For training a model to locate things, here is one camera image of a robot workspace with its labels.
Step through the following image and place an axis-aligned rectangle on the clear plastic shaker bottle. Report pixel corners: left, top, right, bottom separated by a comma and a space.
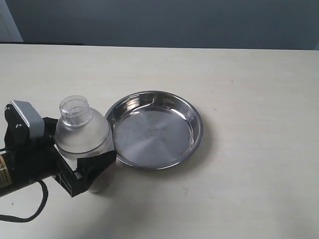
54, 95, 116, 193

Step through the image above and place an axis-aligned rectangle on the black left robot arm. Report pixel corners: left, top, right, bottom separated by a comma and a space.
0, 101, 116, 197

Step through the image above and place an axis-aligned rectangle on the round stainless steel plate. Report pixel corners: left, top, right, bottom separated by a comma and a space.
105, 91, 203, 170

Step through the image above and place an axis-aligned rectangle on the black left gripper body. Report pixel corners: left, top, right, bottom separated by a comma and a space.
4, 102, 88, 197

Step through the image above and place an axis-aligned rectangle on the black cable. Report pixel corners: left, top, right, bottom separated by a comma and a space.
0, 180, 49, 222

